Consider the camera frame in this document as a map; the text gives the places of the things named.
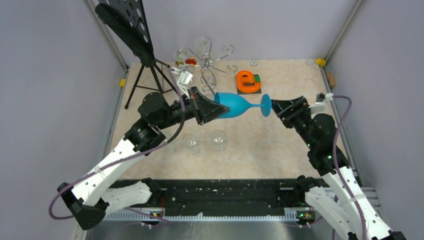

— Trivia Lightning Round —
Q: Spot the red yellow toy car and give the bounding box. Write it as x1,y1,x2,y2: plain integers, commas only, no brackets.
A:
175,57,197,66

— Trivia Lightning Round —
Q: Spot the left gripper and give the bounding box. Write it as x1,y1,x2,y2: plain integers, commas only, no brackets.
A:
156,86,230,130

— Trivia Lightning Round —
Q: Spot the orange toy block piece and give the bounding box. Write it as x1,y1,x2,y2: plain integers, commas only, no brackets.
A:
235,70,262,93

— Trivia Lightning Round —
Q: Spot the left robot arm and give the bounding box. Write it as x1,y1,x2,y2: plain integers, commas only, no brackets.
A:
57,87,230,230

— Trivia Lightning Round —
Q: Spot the clear tall wine glass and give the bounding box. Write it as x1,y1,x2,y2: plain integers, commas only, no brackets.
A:
195,36,212,60

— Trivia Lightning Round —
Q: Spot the blue wine glass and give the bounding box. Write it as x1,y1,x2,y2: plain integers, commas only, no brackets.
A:
214,92,272,119

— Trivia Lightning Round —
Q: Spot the chrome wine glass rack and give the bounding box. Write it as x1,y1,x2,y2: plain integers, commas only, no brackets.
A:
178,40,238,100

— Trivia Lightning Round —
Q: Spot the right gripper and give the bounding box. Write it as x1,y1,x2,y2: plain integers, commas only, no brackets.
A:
268,95,317,150

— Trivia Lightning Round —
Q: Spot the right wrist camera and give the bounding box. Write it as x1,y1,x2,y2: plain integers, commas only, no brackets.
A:
309,92,334,112

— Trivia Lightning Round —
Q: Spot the black music stand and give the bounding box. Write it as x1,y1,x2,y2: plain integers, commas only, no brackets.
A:
94,0,176,109

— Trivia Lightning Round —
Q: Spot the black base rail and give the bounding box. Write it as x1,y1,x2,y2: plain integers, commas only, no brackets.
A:
109,178,332,220

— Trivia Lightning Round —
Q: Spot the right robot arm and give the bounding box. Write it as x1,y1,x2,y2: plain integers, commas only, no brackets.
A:
271,93,406,240

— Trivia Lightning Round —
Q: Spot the clear smooth wine glass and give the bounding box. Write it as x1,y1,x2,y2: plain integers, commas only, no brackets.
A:
173,47,189,65

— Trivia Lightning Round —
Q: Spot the yellow side clip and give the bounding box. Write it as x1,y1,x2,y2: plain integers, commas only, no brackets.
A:
119,78,126,88

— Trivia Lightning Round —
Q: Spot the clear ribbed wine glass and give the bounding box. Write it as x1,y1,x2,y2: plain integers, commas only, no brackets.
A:
163,132,176,154
182,133,200,156
210,130,229,152

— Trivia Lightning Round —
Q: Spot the yellow corner clip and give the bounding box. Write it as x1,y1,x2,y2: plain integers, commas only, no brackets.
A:
315,58,327,67

